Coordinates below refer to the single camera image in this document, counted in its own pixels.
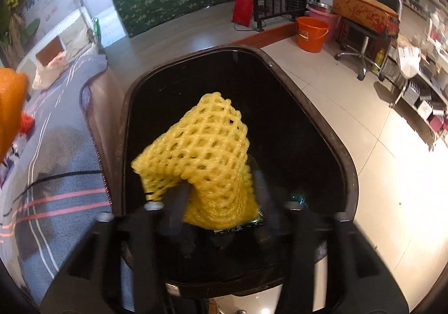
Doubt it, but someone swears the white bag on cart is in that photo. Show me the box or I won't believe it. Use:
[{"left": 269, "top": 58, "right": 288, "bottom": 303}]
[{"left": 397, "top": 46, "right": 421, "bottom": 78}]

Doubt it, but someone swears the yellow bottle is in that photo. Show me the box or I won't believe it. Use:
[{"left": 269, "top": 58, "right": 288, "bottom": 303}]
[{"left": 373, "top": 48, "right": 386, "bottom": 71}]

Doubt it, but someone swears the orange patterned cushion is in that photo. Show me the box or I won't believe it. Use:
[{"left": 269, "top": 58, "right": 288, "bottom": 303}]
[{"left": 332, "top": 0, "right": 400, "bottom": 37}]

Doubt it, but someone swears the white product cart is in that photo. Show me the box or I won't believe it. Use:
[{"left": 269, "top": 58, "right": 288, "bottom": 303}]
[{"left": 381, "top": 13, "right": 448, "bottom": 151}]

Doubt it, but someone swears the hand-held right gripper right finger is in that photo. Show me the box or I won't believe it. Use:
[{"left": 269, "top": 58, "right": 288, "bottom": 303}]
[{"left": 250, "top": 168, "right": 410, "bottom": 314}]

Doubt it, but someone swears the red bag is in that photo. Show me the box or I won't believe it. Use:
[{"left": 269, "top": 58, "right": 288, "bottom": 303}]
[{"left": 232, "top": 0, "right": 253, "bottom": 27}]

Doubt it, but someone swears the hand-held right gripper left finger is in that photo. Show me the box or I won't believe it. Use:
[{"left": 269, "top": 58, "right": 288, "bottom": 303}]
[{"left": 40, "top": 184, "right": 192, "bottom": 314}]

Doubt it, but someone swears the orange bucket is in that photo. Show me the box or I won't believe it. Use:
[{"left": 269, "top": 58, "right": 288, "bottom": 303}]
[{"left": 296, "top": 17, "right": 330, "bottom": 53}]

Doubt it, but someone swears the cardboard box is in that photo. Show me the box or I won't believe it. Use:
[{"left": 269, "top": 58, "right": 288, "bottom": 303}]
[{"left": 35, "top": 37, "right": 65, "bottom": 66}]

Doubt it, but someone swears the swivel stool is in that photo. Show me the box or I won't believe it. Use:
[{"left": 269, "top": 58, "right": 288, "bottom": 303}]
[{"left": 334, "top": 18, "right": 391, "bottom": 81}]

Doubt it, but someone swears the brown bed mat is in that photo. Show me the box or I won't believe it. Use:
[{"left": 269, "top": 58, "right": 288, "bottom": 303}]
[{"left": 80, "top": 69, "right": 124, "bottom": 204}]

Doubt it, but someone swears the dark brown trash bin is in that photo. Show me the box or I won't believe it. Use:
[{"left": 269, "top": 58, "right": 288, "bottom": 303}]
[{"left": 117, "top": 44, "right": 359, "bottom": 301}]

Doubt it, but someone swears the red foam net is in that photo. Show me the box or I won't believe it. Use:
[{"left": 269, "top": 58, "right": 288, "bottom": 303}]
[{"left": 19, "top": 113, "right": 36, "bottom": 134}]

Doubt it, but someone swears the white plastic bag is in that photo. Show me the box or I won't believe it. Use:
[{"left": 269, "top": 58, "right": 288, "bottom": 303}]
[{"left": 32, "top": 51, "right": 68, "bottom": 90}]

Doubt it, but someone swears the pink plastic basin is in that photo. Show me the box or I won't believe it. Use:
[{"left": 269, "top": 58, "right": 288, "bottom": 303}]
[{"left": 308, "top": 6, "right": 341, "bottom": 42}]

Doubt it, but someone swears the grey striped blanket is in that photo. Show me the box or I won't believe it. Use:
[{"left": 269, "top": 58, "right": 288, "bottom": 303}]
[{"left": 0, "top": 55, "right": 116, "bottom": 302}]

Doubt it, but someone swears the yellow foam fruit net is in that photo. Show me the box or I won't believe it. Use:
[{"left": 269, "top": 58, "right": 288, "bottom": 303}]
[{"left": 131, "top": 92, "right": 261, "bottom": 231}]

